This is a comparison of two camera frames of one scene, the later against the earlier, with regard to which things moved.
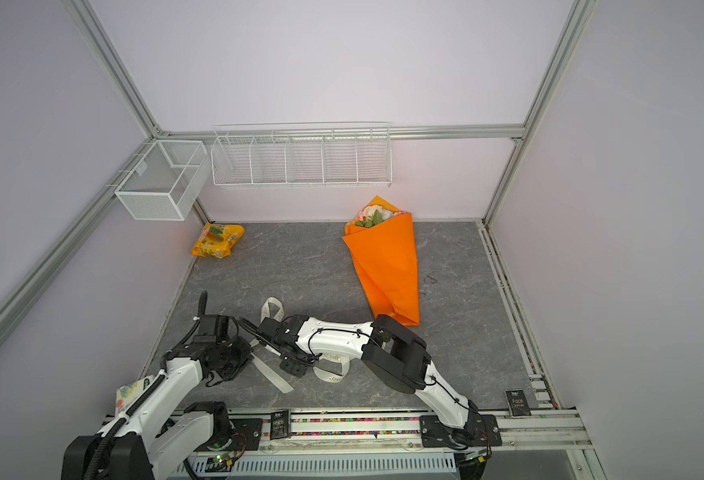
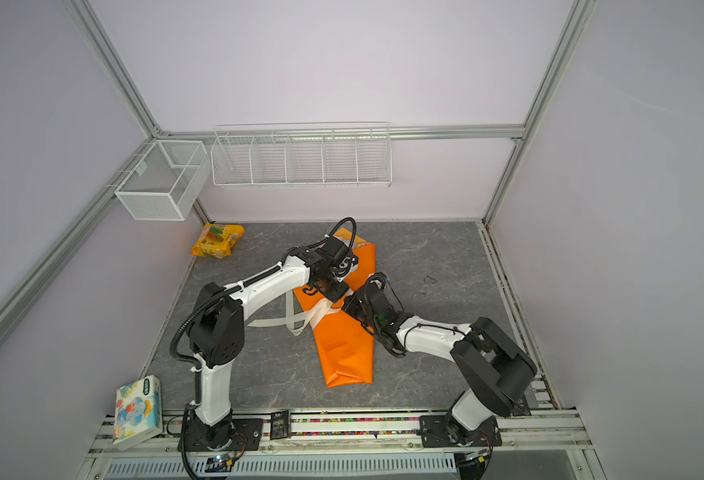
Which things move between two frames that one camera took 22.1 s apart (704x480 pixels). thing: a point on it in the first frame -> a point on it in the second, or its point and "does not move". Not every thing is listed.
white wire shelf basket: (302, 155) does not move
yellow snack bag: (216, 240) does not move
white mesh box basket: (163, 183) does not move
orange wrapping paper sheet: (384, 254) -> (346, 343)
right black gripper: (298, 371) -> (351, 306)
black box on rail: (280, 424) does not move
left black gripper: (245, 350) -> (337, 294)
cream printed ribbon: (321, 373) -> (298, 324)
